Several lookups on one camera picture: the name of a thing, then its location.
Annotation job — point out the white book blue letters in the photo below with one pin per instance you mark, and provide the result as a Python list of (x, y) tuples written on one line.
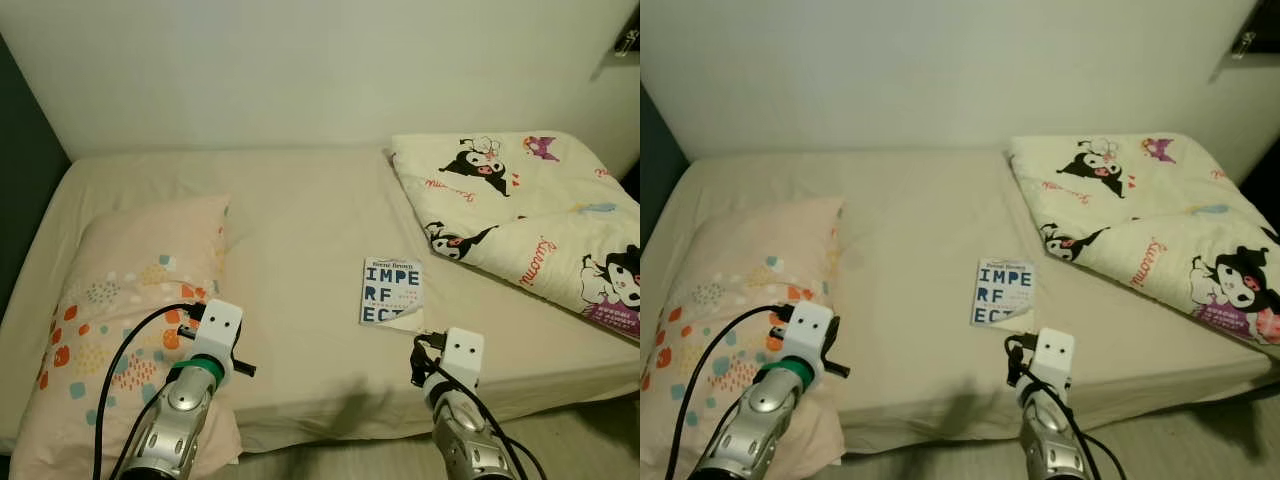
[(392, 292), (1003, 293)]

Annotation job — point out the pink patterned pillow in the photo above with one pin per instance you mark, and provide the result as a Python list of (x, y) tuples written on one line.
[(130, 270), (720, 270)]

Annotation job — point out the cream cartoon print quilt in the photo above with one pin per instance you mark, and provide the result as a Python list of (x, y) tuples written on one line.
[(1140, 215), (530, 210)]

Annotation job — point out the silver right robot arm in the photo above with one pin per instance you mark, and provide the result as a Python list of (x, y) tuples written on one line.
[(470, 435), (1050, 435)]

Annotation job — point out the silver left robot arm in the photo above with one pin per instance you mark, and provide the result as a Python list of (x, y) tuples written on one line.
[(760, 420), (175, 420)]

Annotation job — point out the bed with beige sheet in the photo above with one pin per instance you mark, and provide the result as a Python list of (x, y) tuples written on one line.
[(920, 230), (300, 230)]

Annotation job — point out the dark green padded headboard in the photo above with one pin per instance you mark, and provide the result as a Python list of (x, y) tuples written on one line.
[(25, 170), (660, 150)]

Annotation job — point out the metal window latch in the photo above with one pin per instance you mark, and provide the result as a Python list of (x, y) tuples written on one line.
[(625, 43), (1243, 44)]

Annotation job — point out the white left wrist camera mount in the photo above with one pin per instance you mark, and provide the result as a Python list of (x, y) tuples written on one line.
[(215, 335), (805, 335)]

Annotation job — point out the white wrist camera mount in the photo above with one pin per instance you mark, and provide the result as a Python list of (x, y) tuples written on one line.
[(215, 335), (1053, 355), (462, 355), (805, 335)]

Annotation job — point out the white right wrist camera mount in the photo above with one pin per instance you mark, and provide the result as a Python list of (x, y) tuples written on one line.
[(462, 355), (1053, 355)]

